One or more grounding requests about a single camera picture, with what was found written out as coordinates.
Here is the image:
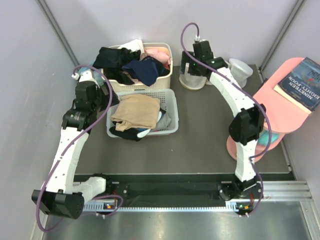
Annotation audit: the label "white mesh laundry bag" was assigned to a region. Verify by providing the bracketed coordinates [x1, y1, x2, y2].
[229, 58, 254, 89]
[179, 70, 207, 91]

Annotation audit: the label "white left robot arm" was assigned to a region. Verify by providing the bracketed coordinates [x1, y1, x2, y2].
[31, 67, 119, 219]

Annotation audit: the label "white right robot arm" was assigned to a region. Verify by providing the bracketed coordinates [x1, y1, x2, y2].
[182, 38, 265, 200]

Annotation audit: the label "cream laundry basket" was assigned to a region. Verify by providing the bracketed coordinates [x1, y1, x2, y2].
[109, 42, 174, 93]

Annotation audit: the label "pink garment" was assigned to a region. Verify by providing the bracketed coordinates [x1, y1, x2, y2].
[145, 48, 171, 70]

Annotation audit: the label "white perforated basket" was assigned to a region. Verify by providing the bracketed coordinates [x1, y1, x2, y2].
[117, 88, 179, 137]

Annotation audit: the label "navy blue garment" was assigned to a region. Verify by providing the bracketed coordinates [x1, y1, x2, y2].
[122, 56, 170, 87]

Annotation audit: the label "white garment in basket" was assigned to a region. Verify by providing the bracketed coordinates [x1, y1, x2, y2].
[118, 39, 145, 54]

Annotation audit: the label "beige folded garment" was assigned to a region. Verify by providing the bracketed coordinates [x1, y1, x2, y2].
[111, 94, 160, 132]

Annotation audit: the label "black garment in basket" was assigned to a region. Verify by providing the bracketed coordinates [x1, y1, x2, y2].
[92, 47, 141, 85]

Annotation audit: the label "pink two-tier side table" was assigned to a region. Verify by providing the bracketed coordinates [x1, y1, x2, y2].
[226, 57, 316, 160]

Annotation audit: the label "blue paperback book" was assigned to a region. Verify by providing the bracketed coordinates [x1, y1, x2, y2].
[273, 57, 320, 115]

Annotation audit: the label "teal headphones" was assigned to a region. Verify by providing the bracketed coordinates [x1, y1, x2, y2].
[257, 130, 280, 146]

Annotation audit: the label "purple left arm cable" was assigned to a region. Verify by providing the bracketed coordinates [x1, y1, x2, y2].
[36, 65, 124, 232]

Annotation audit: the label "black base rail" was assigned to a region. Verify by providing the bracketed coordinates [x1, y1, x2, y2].
[74, 173, 263, 208]

